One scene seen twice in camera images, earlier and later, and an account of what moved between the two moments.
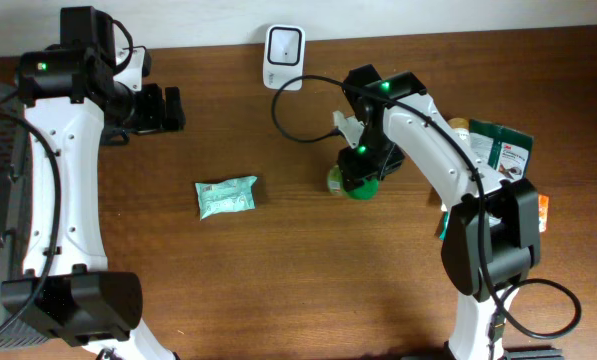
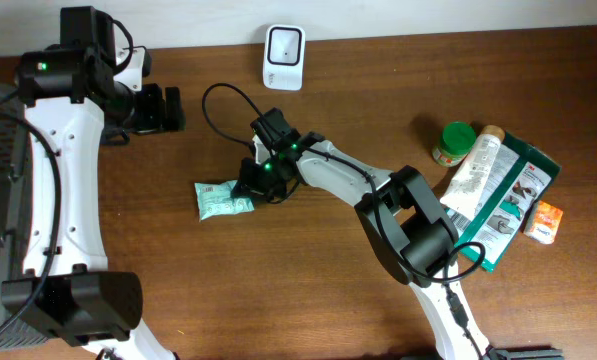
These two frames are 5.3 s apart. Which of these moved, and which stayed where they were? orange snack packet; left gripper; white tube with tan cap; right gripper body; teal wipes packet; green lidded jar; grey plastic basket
Moved: white tube with tan cap; right gripper body; orange snack packet; green lidded jar
Stayed: teal wipes packet; left gripper; grey plastic basket
